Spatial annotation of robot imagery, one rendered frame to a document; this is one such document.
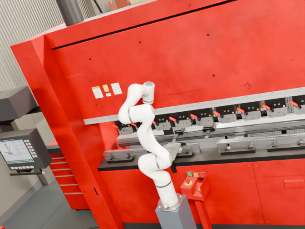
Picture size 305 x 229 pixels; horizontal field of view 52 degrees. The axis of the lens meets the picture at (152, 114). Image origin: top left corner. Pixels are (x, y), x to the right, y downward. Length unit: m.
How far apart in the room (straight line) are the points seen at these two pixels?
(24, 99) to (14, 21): 2.79
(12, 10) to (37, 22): 0.50
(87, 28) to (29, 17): 3.06
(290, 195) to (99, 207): 1.94
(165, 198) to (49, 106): 1.47
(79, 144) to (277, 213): 1.97
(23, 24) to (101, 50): 3.00
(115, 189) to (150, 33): 1.72
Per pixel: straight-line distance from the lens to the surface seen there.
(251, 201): 3.13
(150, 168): 2.12
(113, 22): 2.69
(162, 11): 2.53
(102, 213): 3.69
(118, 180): 3.38
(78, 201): 4.34
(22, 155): 3.10
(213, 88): 2.65
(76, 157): 3.30
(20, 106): 2.90
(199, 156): 2.98
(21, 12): 5.73
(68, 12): 2.97
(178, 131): 3.18
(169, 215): 2.32
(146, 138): 1.99
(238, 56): 2.53
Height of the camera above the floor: 2.48
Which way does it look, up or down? 23 degrees down
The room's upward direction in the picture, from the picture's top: 19 degrees counter-clockwise
